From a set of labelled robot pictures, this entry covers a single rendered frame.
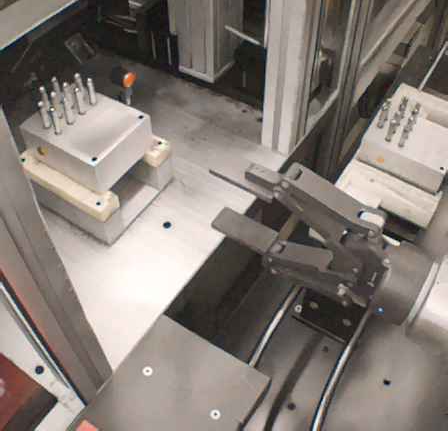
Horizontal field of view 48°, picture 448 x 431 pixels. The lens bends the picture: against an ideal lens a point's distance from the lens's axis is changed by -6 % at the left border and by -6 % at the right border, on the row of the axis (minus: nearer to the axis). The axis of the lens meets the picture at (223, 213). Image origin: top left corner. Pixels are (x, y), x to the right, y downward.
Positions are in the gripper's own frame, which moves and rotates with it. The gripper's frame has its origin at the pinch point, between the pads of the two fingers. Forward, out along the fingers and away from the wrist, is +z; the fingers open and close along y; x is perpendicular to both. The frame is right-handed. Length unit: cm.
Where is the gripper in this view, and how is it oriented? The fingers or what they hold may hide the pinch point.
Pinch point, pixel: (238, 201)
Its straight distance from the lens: 54.5
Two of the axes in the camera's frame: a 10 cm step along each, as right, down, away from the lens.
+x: -5.5, 6.6, -5.2
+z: -8.4, -4.3, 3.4
